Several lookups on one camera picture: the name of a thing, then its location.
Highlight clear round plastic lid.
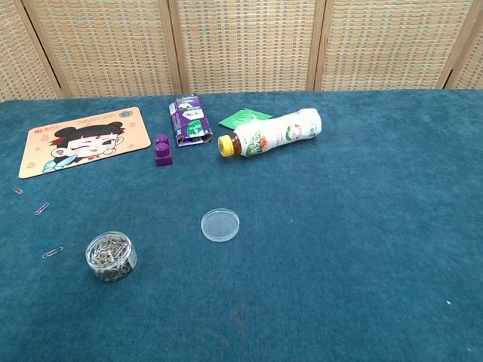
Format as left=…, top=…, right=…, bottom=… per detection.
left=200, top=207, right=241, bottom=243

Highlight pink cartoon mouse pad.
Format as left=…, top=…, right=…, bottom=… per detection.
left=17, top=106, right=152, bottom=179

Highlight yellow capped drink bottle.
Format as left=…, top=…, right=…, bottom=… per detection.
left=217, top=108, right=323, bottom=158

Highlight green sachet packet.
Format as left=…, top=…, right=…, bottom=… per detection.
left=218, top=108, right=273, bottom=130

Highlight purple milk carton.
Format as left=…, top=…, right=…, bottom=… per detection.
left=168, top=94, right=214, bottom=149

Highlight purple toy block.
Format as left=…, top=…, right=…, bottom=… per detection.
left=154, top=133, right=174, bottom=167

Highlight woven folding screen panel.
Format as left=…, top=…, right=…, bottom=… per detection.
left=0, top=0, right=63, bottom=103
left=314, top=0, right=483, bottom=91
left=167, top=0, right=326, bottom=95
left=445, top=14, right=483, bottom=91
left=21, top=0, right=184, bottom=100

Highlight clear jar of paperclips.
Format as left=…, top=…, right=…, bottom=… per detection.
left=85, top=231, right=138, bottom=283

